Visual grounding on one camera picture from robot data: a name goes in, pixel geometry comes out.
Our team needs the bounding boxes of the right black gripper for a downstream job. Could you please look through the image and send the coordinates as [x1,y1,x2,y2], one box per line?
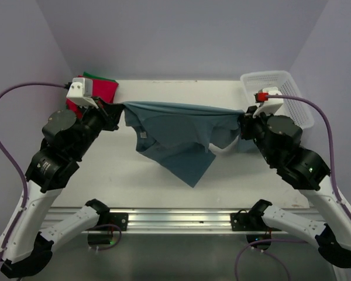
[239,104,278,164]

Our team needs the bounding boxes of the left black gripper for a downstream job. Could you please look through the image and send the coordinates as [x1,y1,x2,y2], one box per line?
[69,94,122,159]

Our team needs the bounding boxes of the blue-grey t shirt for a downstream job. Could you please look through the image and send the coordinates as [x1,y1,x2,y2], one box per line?
[124,101,244,187]

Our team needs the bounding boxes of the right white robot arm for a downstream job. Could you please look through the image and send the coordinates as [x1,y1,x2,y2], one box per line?
[238,106,351,269]

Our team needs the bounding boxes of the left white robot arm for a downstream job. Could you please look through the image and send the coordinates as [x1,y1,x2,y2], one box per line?
[0,98,125,279]

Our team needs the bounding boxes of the red folded t shirt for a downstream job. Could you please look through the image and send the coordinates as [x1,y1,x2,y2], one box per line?
[66,72,119,119]

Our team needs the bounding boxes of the white plastic basket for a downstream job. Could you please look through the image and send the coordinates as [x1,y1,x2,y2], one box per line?
[240,70,315,131]

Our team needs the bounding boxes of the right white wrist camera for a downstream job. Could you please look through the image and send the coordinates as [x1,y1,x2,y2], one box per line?
[253,87,284,118]

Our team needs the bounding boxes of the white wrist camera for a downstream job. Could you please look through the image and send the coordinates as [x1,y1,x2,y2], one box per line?
[66,77,98,108]
[253,87,284,118]

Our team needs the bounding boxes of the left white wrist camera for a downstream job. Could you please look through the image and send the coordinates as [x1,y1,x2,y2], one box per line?
[66,77,98,108]

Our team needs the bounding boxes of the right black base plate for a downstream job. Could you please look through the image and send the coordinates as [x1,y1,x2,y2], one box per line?
[230,210,280,232]

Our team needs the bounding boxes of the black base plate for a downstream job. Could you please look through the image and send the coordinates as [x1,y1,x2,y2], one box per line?
[105,212,129,231]
[230,210,280,232]

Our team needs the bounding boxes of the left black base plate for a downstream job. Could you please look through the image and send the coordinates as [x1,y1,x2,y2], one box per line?
[105,212,129,231]

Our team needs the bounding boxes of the aluminium mounting rail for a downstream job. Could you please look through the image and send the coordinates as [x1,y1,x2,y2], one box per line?
[46,207,332,235]

